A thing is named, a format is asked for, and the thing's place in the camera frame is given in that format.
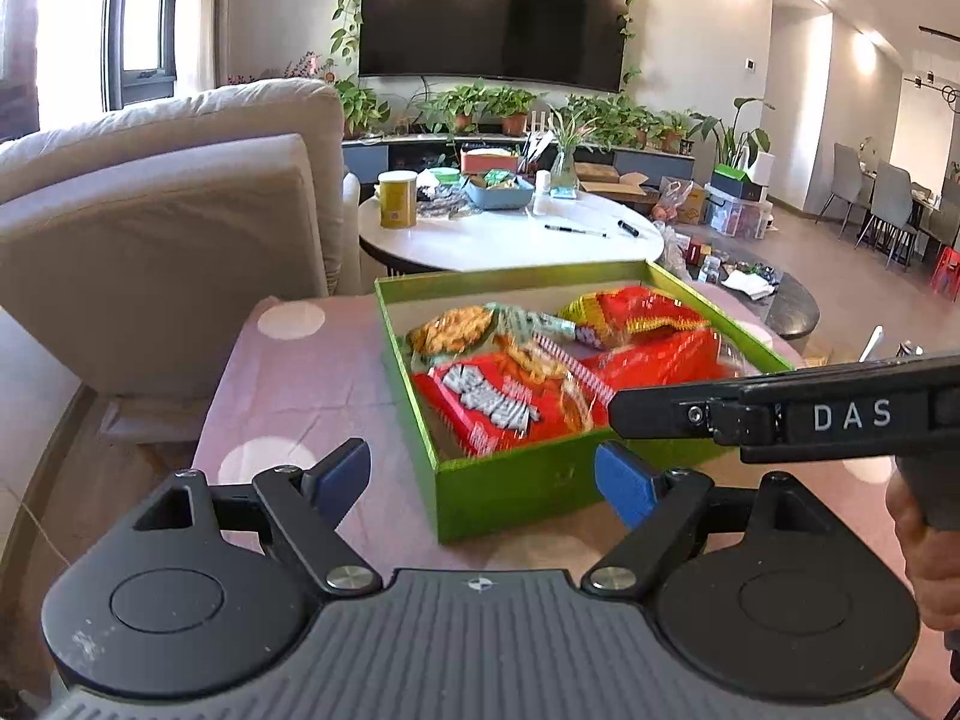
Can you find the clear plastic storage box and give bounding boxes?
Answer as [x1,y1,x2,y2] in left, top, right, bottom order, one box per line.
[703,184,775,242]

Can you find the twisted crisps packet green print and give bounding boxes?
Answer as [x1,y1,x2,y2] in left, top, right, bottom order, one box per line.
[405,302,580,358]

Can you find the yellow and red snack packet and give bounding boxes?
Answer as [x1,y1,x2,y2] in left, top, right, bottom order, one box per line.
[559,285,711,350]

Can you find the person's right hand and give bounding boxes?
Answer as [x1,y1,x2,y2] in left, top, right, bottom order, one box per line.
[885,457,960,632]

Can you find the dark snack packets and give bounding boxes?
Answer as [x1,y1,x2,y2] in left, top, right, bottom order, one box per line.
[415,190,471,221]

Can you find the beige armchair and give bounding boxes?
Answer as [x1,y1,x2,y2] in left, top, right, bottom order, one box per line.
[0,77,362,402]

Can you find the dining table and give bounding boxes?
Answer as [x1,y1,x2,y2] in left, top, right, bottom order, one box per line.
[861,163,960,241]

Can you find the glass vase with plant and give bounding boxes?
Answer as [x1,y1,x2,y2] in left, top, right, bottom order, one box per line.
[550,109,602,193]

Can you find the translucent red snack bag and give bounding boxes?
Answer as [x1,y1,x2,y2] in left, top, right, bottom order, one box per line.
[581,326,752,395]

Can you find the grey dining chair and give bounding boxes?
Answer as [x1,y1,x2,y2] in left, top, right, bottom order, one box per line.
[815,142,865,227]
[855,163,921,269]

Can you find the red checkered snack packet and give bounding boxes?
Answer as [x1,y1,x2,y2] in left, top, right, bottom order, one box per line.
[495,334,617,434]

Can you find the blue bowl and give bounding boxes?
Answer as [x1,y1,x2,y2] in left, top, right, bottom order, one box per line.
[465,174,535,212]

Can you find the dark tv cabinet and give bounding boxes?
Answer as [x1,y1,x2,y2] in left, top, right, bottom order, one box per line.
[341,133,698,190]

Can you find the red flower decoration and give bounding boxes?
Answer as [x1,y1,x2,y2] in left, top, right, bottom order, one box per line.
[227,51,336,85]

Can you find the red snack packet white print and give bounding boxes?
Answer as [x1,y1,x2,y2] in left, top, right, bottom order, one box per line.
[411,352,601,460]

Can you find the orange box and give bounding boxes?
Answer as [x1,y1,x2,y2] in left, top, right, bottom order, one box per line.
[460,148,521,178]

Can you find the hanging green vine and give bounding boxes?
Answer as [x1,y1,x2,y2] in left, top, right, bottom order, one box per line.
[328,0,392,77]

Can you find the green topped box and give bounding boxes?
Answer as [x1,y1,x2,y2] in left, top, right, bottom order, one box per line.
[710,163,767,203]

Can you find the green cardboard box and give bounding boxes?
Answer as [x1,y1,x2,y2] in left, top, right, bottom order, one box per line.
[373,261,796,545]

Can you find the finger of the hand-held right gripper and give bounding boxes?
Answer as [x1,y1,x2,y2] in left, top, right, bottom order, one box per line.
[607,377,782,447]

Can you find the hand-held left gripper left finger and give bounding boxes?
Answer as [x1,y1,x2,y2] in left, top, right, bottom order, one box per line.
[131,437,380,601]

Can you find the white picket planter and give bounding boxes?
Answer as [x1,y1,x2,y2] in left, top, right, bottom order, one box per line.
[523,109,561,160]

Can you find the yellow canister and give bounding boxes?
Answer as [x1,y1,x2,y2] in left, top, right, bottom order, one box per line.
[377,170,419,230]

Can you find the dark round coffee table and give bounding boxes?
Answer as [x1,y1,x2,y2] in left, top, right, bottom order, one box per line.
[666,240,823,342]

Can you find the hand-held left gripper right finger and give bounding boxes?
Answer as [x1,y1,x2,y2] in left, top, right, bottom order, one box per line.
[581,441,841,601]

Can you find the dark framed window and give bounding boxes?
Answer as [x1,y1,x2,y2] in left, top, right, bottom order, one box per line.
[101,0,182,112]

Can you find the potted green plant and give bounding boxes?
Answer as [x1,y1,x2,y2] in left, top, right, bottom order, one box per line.
[415,82,488,134]
[484,86,542,137]
[562,94,655,151]
[334,75,392,140]
[651,109,700,155]

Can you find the black wall television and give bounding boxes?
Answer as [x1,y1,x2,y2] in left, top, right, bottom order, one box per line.
[358,0,632,94]

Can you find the large leaf potted plant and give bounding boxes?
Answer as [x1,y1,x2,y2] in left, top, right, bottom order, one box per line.
[688,96,777,172]

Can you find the black pendant lamp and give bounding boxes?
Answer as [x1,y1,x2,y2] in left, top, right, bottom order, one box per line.
[902,25,960,115]

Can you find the round white table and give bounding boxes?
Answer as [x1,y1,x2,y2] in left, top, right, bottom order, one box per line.
[358,184,666,276]

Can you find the red stool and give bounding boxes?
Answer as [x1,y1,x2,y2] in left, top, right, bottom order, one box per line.
[930,246,960,302]

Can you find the open cardboard box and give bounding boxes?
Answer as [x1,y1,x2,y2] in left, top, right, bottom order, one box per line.
[574,161,653,201]

